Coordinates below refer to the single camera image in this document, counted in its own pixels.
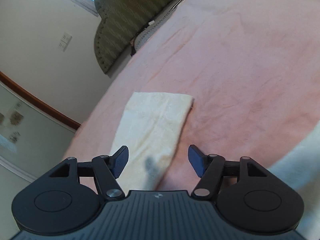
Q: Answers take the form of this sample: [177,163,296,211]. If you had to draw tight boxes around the cream white textured pants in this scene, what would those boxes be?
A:
[111,92,194,193]

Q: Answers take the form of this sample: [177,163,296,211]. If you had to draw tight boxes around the white floral wardrobe door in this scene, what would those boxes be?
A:
[1,84,75,182]

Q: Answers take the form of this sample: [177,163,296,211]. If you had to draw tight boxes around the pink bed blanket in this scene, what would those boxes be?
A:
[66,0,319,190]

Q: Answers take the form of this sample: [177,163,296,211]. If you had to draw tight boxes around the grey patterned pillow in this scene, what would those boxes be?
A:
[130,0,184,56]

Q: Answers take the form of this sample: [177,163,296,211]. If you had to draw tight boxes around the olive green upholstered headboard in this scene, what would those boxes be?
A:
[94,0,173,74]

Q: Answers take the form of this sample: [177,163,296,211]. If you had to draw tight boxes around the brown wooden door frame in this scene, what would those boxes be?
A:
[1,72,81,130]

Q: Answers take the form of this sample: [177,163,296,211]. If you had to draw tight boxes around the white double wall socket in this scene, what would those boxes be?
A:
[58,32,72,52]

